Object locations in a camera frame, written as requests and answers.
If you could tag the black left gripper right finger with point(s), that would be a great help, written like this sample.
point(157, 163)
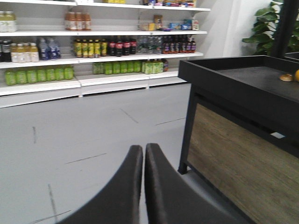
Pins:
point(170, 200)

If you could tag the large orange back left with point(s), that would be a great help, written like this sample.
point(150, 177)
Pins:
point(296, 76)

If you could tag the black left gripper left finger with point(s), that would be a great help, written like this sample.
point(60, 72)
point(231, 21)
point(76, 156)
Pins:
point(118, 201)

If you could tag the brown bread bun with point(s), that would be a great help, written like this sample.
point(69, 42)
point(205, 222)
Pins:
point(286, 77)

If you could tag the black wood display stand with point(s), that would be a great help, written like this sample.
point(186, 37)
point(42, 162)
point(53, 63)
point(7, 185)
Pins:
point(242, 133)

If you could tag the green potted plant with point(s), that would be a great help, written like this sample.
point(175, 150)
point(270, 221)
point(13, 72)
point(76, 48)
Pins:
point(265, 27)

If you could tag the white store shelving unit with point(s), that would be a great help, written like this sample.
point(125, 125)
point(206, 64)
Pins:
point(52, 49)

